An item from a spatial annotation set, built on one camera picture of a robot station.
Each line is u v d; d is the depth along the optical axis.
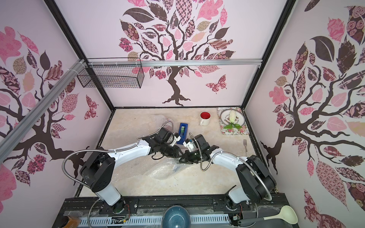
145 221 0.70
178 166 0.79
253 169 0.42
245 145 0.97
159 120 1.01
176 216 0.70
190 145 0.81
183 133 0.97
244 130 1.05
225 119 1.10
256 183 0.43
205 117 1.09
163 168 0.87
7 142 0.50
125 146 0.55
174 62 0.94
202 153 0.67
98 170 0.45
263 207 0.73
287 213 0.71
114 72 0.95
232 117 1.09
